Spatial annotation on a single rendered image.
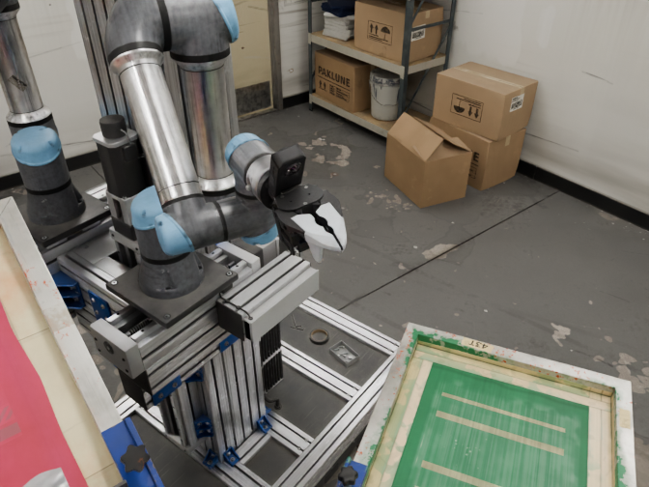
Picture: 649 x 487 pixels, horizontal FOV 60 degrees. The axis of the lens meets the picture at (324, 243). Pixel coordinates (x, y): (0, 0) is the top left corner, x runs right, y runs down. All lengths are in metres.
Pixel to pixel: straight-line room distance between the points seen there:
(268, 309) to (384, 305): 1.82
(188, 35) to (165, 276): 0.53
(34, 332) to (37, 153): 0.61
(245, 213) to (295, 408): 1.52
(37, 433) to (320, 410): 1.49
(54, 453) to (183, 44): 0.75
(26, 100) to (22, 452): 0.97
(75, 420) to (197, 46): 0.70
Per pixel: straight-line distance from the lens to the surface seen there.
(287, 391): 2.48
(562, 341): 3.21
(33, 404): 1.12
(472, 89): 4.18
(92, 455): 1.10
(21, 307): 1.17
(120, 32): 1.08
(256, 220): 1.01
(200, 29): 1.12
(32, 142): 1.65
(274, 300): 1.44
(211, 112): 1.19
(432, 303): 3.23
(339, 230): 0.76
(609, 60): 4.14
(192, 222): 0.98
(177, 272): 1.32
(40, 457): 1.10
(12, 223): 1.21
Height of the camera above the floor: 2.11
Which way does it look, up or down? 36 degrees down
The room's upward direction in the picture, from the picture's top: straight up
